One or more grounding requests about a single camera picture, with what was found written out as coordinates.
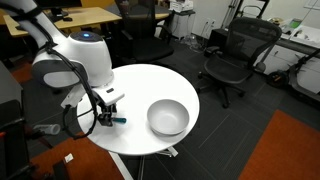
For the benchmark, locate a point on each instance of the round white table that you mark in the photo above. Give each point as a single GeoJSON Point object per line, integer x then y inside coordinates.
{"type": "Point", "coordinates": [142, 84]}

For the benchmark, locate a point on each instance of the white ceramic bowl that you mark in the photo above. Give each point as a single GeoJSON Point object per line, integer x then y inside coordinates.
{"type": "Point", "coordinates": [167, 117]}

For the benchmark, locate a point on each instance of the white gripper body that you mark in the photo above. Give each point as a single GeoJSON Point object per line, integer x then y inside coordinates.
{"type": "Point", "coordinates": [107, 96]}

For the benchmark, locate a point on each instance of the black electric scooter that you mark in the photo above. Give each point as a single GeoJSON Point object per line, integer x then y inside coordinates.
{"type": "Point", "coordinates": [280, 78]}

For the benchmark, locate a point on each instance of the teal marker pen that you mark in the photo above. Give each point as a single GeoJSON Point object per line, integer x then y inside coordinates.
{"type": "Point", "coordinates": [119, 120]}

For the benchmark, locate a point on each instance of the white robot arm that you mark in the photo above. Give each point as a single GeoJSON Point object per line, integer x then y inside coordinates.
{"type": "Point", "coordinates": [80, 60]}

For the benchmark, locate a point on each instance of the black mesh office chair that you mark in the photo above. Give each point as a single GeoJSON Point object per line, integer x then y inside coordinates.
{"type": "Point", "coordinates": [231, 65]}

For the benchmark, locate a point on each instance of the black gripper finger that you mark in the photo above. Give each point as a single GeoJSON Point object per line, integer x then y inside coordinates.
{"type": "Point", "coordinates": [113, 110]}
{"type": "Point", "coordinates": [105, 117]}

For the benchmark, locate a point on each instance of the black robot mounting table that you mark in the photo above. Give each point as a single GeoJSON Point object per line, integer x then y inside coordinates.
{"type": "Point", "coordinates": [14, 156]}

